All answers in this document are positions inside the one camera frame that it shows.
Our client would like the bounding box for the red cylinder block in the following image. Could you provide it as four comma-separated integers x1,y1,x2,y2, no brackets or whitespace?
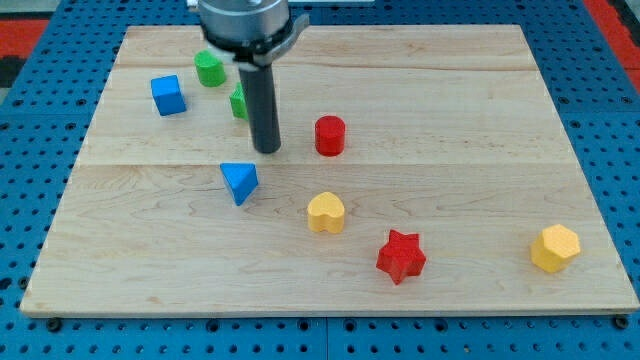
315,115,346,157

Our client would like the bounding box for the blue cube block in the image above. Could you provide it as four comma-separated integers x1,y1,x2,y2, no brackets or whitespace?
150,75,186,116

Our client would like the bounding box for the red star block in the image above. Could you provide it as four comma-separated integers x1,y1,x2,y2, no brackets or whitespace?
376,229,427,285

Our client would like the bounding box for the wooden board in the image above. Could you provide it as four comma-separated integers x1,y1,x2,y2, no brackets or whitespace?
21,25,639,318

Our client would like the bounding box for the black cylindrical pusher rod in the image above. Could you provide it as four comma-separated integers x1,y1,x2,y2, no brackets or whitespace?
239,66,281,154

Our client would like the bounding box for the silver cylindrical robot end effector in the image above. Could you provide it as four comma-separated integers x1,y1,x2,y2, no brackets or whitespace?
197,0,310,67

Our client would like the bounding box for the yellow hexagon block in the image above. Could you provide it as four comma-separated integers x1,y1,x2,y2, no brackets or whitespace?
530,224,581,273

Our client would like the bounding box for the yellow heart block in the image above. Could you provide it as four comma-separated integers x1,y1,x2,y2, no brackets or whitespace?
307,192,346,234

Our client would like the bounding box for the green cylinder block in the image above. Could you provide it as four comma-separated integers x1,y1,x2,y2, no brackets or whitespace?
194,50,227,87

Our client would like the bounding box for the blue triangle block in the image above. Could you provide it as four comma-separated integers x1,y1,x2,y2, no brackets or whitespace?
220,163,259,206

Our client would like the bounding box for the green star block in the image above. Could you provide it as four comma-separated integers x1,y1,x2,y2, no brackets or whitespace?
229,82,248,120

